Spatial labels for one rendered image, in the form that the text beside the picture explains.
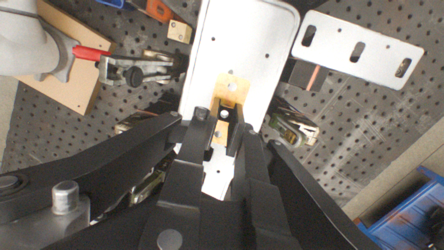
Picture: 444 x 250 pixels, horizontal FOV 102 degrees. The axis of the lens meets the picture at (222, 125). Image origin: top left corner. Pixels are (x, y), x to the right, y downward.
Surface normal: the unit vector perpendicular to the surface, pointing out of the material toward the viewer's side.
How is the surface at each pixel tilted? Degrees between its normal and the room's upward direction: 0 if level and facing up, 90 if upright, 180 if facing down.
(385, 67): 0
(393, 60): 0
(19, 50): 86
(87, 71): 0
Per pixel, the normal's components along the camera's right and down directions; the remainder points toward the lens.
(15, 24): 0.95, 0.15
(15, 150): -0.04, 0.34
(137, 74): 0.94, 0.32
